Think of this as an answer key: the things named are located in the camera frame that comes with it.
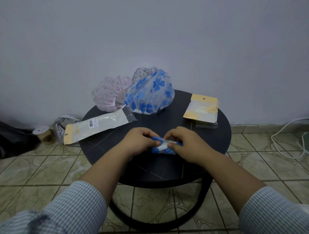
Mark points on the pink print shower cap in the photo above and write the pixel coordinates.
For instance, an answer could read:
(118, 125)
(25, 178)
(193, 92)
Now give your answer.
(108, 96)

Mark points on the person's left hand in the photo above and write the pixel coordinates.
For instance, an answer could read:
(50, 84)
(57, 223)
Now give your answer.
(140, 142)

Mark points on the person's right hand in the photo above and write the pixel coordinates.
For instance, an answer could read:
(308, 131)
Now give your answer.
(193, 147)

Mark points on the black bag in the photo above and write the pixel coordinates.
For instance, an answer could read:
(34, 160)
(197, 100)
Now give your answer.
(14, 142)

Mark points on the person's left forearm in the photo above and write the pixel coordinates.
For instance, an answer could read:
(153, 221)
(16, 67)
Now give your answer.
(106, 176)

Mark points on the person's right forearm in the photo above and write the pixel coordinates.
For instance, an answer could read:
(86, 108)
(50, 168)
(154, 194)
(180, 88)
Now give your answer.
(236, 180)

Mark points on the cream packet with barcode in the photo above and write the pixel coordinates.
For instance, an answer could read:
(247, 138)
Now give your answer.
(101, 124)

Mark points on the black round side table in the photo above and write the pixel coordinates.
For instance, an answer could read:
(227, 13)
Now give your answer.
(108, 149)

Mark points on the stack of yellow small pouches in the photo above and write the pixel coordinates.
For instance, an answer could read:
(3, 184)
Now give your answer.
(201, 108)

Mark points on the blue flower shower cap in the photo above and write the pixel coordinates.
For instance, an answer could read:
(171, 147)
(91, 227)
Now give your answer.
(159, 150)
(149, 94)

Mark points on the silver quilted handbag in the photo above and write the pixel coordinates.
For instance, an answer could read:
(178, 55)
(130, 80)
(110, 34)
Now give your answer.
(59, 131)

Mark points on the ribbon spool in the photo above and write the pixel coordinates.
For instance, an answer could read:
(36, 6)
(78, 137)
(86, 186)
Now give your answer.
(43, 133)

